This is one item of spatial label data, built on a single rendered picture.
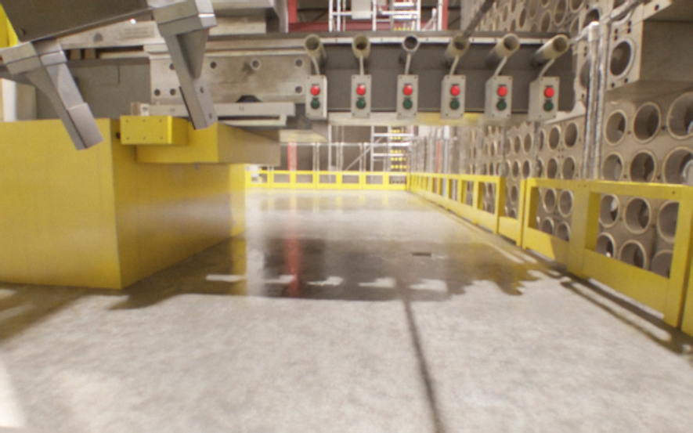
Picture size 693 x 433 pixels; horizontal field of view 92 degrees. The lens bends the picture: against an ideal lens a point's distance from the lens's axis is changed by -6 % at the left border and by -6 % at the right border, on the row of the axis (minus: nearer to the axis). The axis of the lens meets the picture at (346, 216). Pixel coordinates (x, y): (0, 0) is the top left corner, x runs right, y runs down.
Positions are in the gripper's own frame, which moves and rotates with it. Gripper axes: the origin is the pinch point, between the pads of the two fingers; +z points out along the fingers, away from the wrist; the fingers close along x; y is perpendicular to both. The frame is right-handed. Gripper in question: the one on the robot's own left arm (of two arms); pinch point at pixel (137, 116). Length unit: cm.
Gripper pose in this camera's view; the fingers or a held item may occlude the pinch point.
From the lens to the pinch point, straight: 40.2
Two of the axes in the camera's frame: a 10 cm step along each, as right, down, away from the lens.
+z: 1.6, 8.6, 4.9
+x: -9.8, 1.0, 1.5
